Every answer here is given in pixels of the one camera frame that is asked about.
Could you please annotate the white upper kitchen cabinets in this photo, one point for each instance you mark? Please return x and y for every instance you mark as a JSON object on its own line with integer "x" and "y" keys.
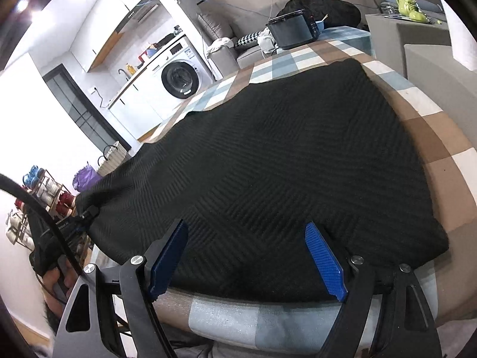
{"x": 97, "y": 30}

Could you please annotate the person's grey clothing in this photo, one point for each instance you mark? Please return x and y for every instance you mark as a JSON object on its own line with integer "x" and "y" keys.
{"x": 242, "y": 352}

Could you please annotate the grey box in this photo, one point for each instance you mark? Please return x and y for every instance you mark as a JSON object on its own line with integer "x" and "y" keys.
{"x": 439, "y": 78}
{"x": 402, "y": 41}

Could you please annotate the black rice cooker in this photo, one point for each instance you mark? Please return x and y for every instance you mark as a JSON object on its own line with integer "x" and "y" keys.
{"x": 292, "y": 31}

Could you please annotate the black jacket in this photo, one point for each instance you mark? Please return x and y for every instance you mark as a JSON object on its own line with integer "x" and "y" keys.
{"x": 331, "y": 7}

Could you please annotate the black knit garment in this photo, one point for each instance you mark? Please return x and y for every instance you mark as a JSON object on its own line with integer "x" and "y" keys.
{"x": 279, "y": 149}

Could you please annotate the white washing machine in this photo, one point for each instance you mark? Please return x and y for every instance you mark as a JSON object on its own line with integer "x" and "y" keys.
{"x": 179, "y": 78}

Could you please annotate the person's left forearm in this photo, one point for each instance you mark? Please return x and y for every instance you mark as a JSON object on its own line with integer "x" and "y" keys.
{"x": 54, "y": 317}

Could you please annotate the dark glass door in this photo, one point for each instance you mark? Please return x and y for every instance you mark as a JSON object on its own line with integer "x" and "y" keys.
{"x": 85, "y": 112}

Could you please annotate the houndstooth pillow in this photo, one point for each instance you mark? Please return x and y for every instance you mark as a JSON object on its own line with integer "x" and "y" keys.
{"x": 249, "y": 38}

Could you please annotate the range hood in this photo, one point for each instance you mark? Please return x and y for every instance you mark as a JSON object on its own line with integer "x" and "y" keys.
{"x": 138, "y": 11}

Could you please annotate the white cloth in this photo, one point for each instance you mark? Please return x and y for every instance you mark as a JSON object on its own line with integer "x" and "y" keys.
{"x": 220, "y": 46}
{"x": 266, "y": 41}

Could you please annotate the white kitchen cabinets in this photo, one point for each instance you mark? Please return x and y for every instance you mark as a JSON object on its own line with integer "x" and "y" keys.
{"x": 97, "y": 30}
{"x": 138, "y": 112}

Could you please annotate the person's left hand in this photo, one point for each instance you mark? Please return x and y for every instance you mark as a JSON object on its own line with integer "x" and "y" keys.
{"x": 54, "y": 279}

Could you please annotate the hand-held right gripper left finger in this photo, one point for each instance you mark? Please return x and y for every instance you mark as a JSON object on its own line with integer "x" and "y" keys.
{"x": 169, "y": 261}

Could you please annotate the white lower kitchen cabinets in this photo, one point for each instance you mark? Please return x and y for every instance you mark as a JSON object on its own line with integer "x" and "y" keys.
{"x": 138, "y": 112}

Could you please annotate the metal tray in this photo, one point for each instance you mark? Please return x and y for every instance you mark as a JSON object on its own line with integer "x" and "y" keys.
{"x": 406, "y": 17}

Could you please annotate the drinking glass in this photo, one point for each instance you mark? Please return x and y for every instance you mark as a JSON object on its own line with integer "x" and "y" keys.
{"x": 388, "y": 9}

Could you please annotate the grey pillow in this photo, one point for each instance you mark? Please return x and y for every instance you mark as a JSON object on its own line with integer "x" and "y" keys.
{"x": 214, "y": 26}

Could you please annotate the grey sofa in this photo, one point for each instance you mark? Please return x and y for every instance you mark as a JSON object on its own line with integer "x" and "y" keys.
{"x": 223, "y": 67}

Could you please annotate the yellow bottle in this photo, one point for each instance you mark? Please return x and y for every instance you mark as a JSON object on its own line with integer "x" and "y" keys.
{"x": 131, "y": 69}

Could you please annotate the light blue checkered cloth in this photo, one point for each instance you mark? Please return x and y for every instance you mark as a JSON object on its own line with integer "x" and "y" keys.
{"x": 346, "y": 35}

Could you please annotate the purple bag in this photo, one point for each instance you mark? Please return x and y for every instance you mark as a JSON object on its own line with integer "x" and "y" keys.
{"x": 87, "y": 179}

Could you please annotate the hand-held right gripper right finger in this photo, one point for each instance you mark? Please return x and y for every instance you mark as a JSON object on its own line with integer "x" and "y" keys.
{"x": 326, "y": 261}

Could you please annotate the group of assorted shoes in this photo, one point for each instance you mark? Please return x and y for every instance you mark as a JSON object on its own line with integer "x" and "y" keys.
{"x": 65, "y": 199}

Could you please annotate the woven laundry basket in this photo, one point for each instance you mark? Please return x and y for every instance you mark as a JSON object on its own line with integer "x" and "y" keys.
{"x": 111, "y": 160}

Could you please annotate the blue roll pillow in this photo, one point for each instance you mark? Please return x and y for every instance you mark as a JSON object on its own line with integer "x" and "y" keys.
{"x": 432, "y": 5}

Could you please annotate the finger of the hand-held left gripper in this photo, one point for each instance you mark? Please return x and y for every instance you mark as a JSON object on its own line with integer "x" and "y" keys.
{"x": 87, "y": 214}

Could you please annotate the brown blue checkered tablecloth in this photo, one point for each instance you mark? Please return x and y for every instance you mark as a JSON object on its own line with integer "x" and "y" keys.
{"x": 439, "y": 149}

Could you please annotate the green frog teapot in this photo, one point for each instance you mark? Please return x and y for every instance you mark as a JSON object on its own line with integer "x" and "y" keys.
{"x": 410, "y": 7}

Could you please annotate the kitchen faucet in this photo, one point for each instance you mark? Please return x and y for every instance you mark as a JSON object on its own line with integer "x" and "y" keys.
{"x": 123, "y": 74}

